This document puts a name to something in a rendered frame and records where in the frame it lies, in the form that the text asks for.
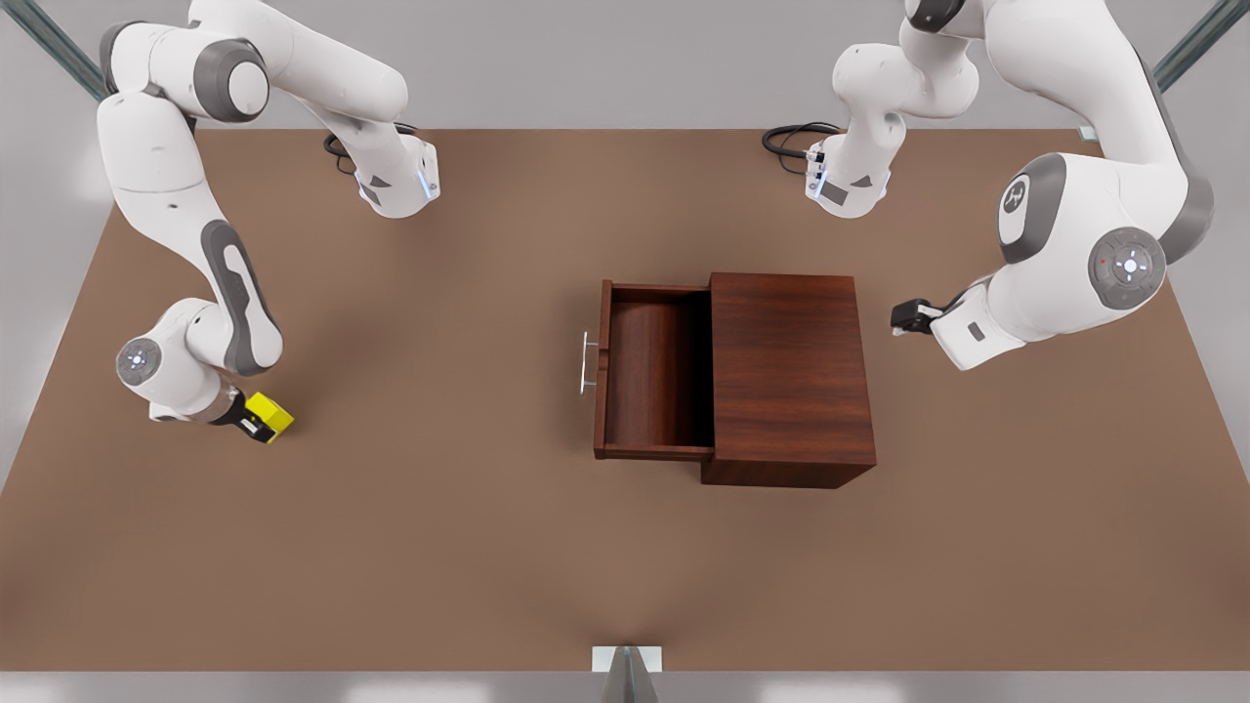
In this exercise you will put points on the yellow block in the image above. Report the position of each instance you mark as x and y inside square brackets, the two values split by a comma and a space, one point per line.
[270, 414]

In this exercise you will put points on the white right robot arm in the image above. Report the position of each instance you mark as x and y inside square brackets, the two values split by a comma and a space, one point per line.
[166, 186]

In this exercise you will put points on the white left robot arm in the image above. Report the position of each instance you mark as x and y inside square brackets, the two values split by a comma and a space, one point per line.
[1094, 225]

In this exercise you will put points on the brown wooden cabinet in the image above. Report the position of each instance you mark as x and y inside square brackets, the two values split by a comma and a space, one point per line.
[789, 379]

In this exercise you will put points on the brown wooden drawer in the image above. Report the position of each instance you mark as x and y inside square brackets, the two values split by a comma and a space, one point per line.
[652, 375]

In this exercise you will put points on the silver frame post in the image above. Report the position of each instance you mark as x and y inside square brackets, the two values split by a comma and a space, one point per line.
[1193, 41]
[61, 47]
[625, 674]

